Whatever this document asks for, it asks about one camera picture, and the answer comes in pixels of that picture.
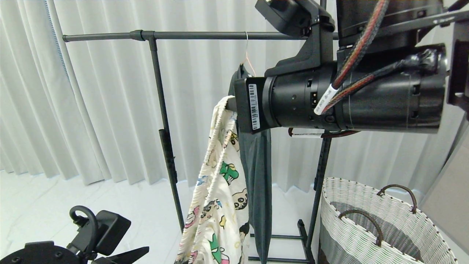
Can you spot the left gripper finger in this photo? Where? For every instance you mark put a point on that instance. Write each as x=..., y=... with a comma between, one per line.
x=117, y=258

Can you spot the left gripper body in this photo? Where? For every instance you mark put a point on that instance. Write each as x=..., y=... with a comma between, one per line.
x=36, y=255

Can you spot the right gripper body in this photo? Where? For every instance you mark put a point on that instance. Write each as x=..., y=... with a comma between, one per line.
x=384, y=102

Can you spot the cream printed garment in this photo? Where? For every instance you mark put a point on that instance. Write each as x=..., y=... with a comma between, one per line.
x=227, y=227

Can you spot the dark grey long-sleeved shirt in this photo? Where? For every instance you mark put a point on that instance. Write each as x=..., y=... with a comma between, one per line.
x=258, y=176

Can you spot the pink clothes hanger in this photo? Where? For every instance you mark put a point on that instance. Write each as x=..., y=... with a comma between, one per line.
x=246, y=44

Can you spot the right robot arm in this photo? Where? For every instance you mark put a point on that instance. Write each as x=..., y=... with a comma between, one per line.
x=384, y=22

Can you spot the white laundry basket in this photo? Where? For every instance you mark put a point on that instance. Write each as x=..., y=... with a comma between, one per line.
x=351, y=227

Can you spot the black clothes rack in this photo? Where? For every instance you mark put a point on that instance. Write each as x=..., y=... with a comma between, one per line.
x=201, y=35

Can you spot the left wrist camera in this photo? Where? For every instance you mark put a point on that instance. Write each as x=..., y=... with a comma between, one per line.
x=111, y=231

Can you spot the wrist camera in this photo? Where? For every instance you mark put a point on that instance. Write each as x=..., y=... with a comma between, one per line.
x=289, y=14
x=111, y=231

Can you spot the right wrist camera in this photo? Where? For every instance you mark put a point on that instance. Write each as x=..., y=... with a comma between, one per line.
x=289, y=14

